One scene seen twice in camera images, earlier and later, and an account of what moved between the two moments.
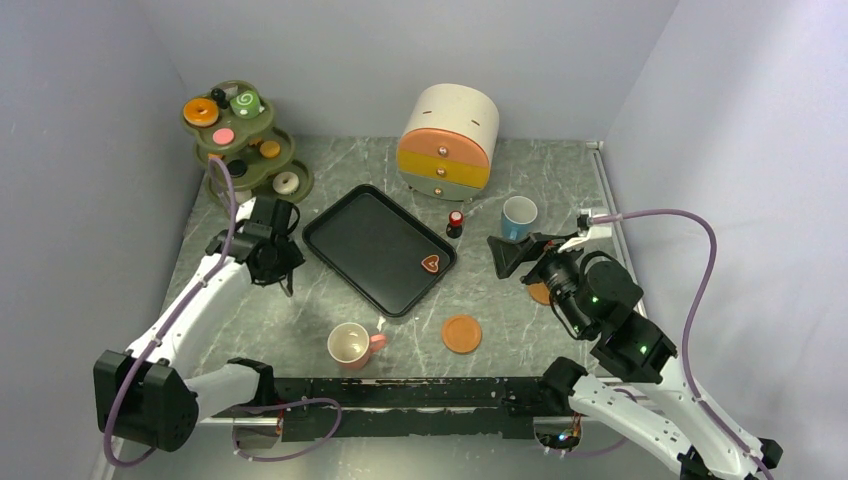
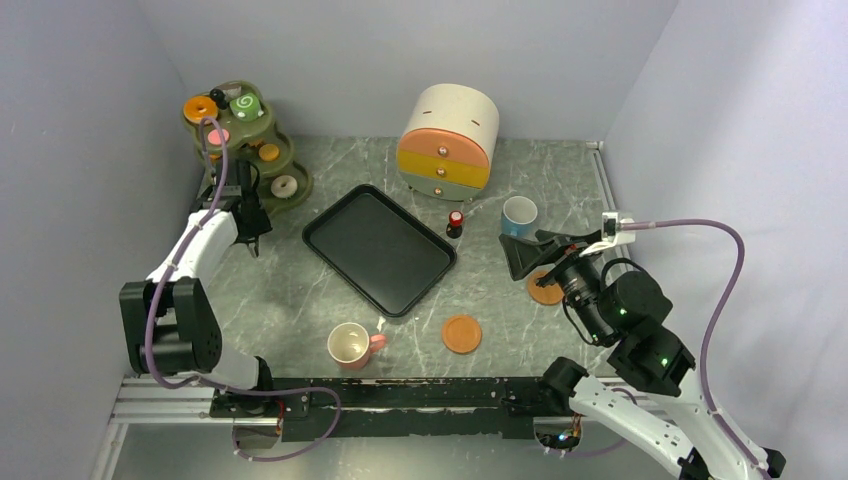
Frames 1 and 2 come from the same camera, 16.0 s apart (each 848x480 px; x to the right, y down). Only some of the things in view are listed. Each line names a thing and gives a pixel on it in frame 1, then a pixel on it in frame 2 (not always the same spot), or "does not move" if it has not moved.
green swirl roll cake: (246, 104) does not move
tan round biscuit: (269, 149) does not move
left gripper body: (286, 257) -> (259, 222)
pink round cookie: (223, 136) does not move
